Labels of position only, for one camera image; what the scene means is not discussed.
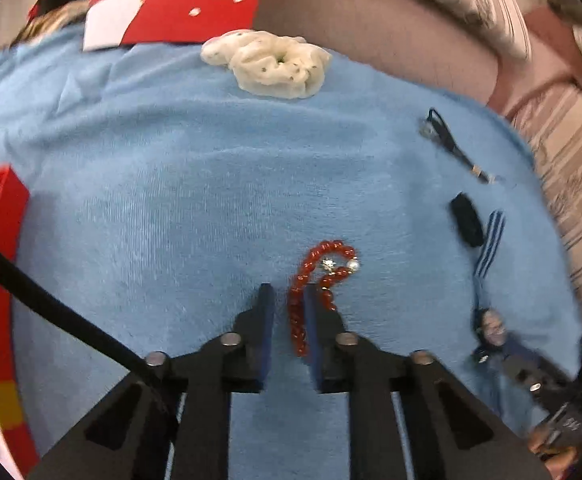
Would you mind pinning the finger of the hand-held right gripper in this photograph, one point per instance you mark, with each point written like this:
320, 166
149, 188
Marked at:
533, 377

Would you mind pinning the red floral box lid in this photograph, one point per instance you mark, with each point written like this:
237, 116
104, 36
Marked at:
181, 0

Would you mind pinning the pink striped sofa cover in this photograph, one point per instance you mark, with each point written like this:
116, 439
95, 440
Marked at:
576, 160

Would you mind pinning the red gift box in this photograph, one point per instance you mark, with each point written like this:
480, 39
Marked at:
6, 310

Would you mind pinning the person's right hand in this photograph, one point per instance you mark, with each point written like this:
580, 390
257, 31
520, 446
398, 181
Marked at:
553, 452

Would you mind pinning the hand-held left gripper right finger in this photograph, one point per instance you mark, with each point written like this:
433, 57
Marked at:
316, 332

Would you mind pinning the blue striped bow hair clip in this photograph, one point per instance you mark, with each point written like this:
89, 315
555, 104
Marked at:
488, 260

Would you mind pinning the cream dotted scrunchie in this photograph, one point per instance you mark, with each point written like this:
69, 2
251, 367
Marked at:
271, 67

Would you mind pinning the grey brown sofa cushion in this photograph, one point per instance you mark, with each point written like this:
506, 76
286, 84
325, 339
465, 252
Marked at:
371, 35

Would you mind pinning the pile of dark clothes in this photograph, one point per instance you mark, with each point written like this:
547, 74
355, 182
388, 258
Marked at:
56, 0

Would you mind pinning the blue blanket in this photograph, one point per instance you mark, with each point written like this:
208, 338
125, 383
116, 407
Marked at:
171, 185

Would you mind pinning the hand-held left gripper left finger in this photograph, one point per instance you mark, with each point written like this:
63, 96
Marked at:
266, 332

